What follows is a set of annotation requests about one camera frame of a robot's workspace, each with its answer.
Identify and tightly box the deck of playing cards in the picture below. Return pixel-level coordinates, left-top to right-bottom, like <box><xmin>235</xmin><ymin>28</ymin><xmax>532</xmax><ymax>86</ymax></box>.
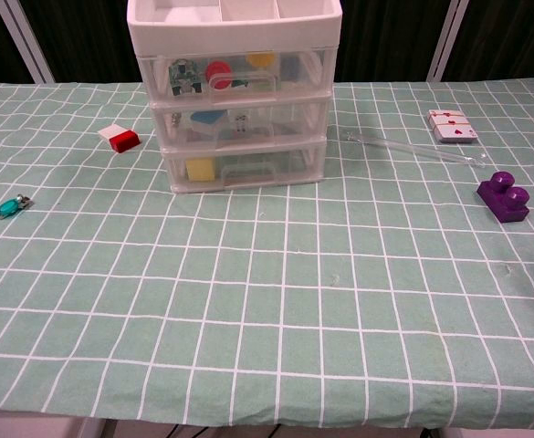
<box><xmin>426</xmin><ymin>109</ymin><xmax>480</xmax><ymax>145</ymax></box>

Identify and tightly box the blue and white block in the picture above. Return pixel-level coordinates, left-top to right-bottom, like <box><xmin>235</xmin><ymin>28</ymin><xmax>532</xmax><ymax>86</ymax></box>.
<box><xmin>189</xmin><ymin>110</ymin><xmax>227</xmax><ymax>136</ymax></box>

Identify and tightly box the clear drawer with toys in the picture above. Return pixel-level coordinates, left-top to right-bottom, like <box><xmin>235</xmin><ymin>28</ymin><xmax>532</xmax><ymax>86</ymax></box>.
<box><xmin>145</xmin><ymin>50</ymin><xmax>327</xmax><ymax>101</ymax></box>

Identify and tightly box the red and white block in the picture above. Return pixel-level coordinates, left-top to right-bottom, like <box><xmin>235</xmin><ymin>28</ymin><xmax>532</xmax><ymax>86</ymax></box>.
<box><xmin>97</xmin><ymin>123</ymin><xmax>141</xmax><ymax>153</ymax></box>

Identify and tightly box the clear plastic rod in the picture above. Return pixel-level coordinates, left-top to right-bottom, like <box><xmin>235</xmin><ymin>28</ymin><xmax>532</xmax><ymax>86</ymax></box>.
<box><xmin>342</xmin><ymin>130</ymin><xmax>487</xmax><ymax>169</ymax></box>

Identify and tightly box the red plastic toy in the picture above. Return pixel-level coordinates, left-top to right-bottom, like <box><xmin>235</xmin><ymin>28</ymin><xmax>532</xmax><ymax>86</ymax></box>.
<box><xmin>204</xmin><ymin>60</ymin><xmax>235</xmax><ymax>94</ymax></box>

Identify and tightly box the purple building block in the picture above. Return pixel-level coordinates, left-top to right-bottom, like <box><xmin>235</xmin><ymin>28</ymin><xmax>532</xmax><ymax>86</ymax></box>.
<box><xmin>476</xmin><ymin>171</ymin><xmax>531</xmax><ymax>224</ymax></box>

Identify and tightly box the black curtain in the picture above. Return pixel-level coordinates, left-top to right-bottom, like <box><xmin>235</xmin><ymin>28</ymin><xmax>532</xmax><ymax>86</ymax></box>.
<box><xmin>0</xmin><ymin>0</ymin><xmax>534</xmax><ymax>84</ymax></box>

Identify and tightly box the green checkered tablecloth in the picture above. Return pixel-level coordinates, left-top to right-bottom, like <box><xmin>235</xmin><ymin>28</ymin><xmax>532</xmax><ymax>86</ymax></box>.
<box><xmin>0</xmin><ymin>80</ymin><xmax>534</xmax><ymax>433</ymax></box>

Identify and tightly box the teal metal clip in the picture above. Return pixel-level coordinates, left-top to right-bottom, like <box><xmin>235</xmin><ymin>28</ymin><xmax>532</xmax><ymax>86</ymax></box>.
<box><xmin>0</xmin><ymin>193</ymin><xmax>34</xmax><ymax>221</ymax></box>

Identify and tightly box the yellow plastic toy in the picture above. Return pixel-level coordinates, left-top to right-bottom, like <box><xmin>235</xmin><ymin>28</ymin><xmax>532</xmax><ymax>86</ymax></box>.
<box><xmin>246</xmin><ymin>52</ymin><xmax>277</xmax><ymax>68</ymax></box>

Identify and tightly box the clear plastic drawer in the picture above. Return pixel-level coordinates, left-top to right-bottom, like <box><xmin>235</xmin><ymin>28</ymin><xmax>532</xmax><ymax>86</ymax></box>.
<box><xmin>154</xmin><ymin>100</ymin><xmax>328</xmax><ymax>148</ymax></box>

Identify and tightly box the white plastic drawer cabinet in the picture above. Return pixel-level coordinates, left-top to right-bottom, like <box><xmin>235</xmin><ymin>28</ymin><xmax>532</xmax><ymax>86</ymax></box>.
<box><xmin>126</xmin><ymin>0</ymin><xmax>343</xmax><ymax>196</ymax></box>

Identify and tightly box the yellow sponge block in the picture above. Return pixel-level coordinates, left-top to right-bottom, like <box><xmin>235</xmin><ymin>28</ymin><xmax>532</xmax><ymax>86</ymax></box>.
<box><xmin>184</xmin><ymin>157</ymin><xmax>216</xmax><ymax>183</ymax></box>

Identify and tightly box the white frame post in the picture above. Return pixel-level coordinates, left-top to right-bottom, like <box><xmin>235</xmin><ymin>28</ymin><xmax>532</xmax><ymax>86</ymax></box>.
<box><xmin>427</xmin><ymin>0</ymin><xmax>471</xmax><ymax>83</ymax></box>
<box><xmin>0</xmin><ymin>0</ymin><xmax>57</xmax><ymax>84</ymax></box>

